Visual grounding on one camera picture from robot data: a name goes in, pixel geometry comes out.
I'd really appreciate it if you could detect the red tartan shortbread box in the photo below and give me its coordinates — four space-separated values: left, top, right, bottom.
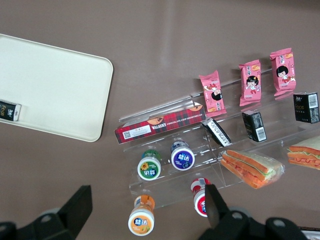
114 101 208 145

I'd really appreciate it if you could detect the clear acrylic stepped display stand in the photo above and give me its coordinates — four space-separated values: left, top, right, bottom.
118 67 320 210

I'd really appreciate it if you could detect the cream plastic tray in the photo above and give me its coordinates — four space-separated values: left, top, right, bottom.
0 33 115 143

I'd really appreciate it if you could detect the orange lid gum bottle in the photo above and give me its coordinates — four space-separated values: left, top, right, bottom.
127 194 156 237

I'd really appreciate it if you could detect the pink cartoon girl snack pack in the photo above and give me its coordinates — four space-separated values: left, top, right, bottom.
238 59 263 107
269 47 298 97
198 69 228 118

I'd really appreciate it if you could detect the plastic-wrapped triangle sandwich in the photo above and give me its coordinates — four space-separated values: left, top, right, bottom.
217 149 286 190
286 134 320 171

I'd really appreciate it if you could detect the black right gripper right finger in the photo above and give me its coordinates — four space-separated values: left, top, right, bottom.
198 183 310 240

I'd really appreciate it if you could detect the green lid gum bottle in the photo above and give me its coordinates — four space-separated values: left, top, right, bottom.
137 149 163 181

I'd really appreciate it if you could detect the small black Face box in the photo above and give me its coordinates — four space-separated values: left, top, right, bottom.
201 117 232 148
241 111 268 143
292 91 320 124
0 99 22 122

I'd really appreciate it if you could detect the red lid gum bottle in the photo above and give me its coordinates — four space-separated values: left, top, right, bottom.
190 177 212 218

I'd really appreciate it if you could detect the blue lid gum bottle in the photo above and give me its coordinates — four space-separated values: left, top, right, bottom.
170 140 196 172

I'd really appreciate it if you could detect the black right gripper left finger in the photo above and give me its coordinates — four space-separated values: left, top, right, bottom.
0 184 93 240

